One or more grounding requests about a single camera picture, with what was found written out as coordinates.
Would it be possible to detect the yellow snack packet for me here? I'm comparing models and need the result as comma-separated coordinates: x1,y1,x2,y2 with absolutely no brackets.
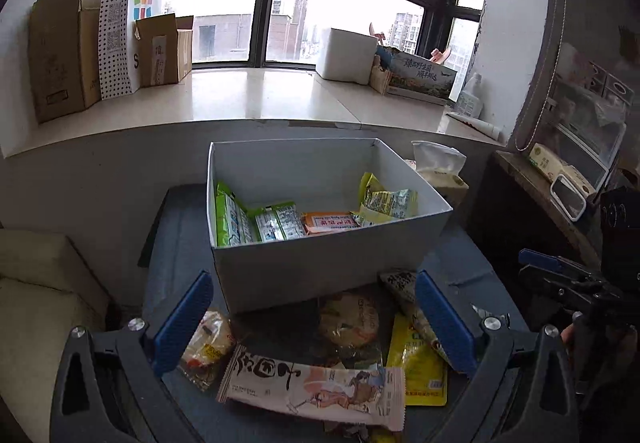
386,313,448,407

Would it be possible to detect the clear plastic organiser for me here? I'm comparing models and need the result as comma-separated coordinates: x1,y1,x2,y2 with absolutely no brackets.
545,58,628,194

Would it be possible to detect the white framed mirror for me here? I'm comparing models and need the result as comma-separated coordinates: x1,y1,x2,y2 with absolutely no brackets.
550,173,587,222

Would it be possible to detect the large cardboard box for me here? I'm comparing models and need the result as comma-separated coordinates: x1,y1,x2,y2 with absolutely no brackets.
27,0,108,124

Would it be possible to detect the orange snack packet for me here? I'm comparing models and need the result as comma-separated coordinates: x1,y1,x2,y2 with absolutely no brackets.
301,212,361,235

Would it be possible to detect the white foam box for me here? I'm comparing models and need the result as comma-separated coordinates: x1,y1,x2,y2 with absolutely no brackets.
315,27,379,85

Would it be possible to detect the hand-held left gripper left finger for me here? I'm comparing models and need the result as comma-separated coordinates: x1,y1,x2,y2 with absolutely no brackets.
50,270,216,443

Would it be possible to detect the cream tissue box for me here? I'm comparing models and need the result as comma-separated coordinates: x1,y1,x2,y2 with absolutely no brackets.
528,142,598,196

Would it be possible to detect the brown paper packet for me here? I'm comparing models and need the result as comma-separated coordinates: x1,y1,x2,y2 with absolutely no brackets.
370,66,393,95

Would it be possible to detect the round cookie packet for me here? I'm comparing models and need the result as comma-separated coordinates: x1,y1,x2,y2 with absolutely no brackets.
317,292,385,369

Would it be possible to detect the white cardboard box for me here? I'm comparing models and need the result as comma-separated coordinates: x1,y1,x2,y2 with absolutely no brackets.
206,138,453,315

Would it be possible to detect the black and white snack packet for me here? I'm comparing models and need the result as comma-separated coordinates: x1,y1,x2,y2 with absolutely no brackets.
378,269,453,366

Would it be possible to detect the clear bread packet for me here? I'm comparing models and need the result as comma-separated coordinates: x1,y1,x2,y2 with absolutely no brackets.
179,308,237,393

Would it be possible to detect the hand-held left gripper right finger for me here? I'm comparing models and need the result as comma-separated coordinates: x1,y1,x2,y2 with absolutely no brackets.
414,270,583,443

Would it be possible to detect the dotted white paper bag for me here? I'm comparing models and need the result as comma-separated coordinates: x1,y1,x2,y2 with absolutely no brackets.
97,0,178,100

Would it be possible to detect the long white illustrated snack packet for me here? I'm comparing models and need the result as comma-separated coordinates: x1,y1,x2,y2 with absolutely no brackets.
216,344,407,432

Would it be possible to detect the wooden side table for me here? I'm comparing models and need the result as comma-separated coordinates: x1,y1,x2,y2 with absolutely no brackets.
492,150,601,269

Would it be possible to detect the printed landscape carton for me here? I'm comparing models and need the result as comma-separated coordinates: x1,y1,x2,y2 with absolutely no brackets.
370,46,458,106

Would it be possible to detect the green and white snack packet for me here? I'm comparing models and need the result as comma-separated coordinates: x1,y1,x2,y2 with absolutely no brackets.
252,202,307,242

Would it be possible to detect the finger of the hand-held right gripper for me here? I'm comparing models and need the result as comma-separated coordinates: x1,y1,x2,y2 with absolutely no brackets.
518,248,601,283
540,273,632,320

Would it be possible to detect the white tube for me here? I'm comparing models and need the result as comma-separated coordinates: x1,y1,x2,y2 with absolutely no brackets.
446,110,502,140

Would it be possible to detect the tall green snack packet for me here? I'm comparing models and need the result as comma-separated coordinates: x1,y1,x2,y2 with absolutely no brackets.
215,182,258,248

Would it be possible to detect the small open cardboard box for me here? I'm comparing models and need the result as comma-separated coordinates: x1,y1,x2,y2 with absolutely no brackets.
135,13,195,88

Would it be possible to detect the yellow-green snack packet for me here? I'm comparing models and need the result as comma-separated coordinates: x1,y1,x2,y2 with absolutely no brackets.
352,172,419,228

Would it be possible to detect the soft tissue pack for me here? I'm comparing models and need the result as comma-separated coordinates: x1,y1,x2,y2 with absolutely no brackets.
407,140,470,209

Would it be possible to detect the white plastic bottle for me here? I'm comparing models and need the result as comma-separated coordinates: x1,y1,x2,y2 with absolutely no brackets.
455,73,485,120

